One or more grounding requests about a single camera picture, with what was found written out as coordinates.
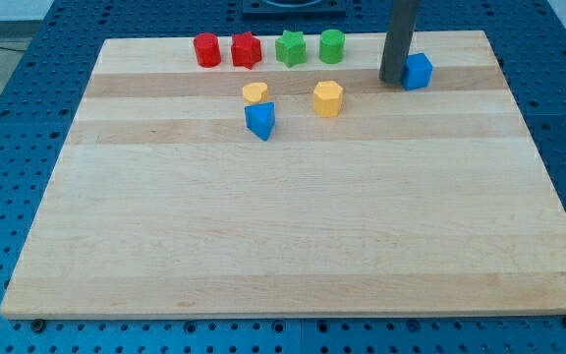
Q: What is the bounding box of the yellow hexagon block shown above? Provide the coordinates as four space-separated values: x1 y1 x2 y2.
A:
312 81 344 118

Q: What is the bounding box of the blue cube block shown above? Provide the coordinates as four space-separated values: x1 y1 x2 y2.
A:
401 53 433 90

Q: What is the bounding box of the light wooden board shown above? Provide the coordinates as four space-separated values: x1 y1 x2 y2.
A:
0 30 566 320

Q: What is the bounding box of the blue triangle block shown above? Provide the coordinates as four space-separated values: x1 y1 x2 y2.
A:
244 102 276 141

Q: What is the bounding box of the yellow heart block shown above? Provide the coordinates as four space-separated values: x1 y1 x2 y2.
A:
242 82 269 105

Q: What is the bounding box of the green star block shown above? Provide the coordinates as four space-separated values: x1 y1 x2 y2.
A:
275 29 307 68

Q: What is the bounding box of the red star block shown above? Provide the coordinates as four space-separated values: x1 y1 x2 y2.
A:
231 31 262 70

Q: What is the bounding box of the green cylinder block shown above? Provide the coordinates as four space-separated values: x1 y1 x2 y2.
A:
319 29 345 64

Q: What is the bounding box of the red cylinder block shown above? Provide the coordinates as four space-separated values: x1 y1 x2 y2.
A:
194 32 221 68

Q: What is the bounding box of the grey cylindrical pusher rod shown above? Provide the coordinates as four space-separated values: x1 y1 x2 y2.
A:
379 0 420 85

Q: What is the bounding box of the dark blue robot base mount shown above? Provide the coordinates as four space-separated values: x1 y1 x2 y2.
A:
241 0 347 19

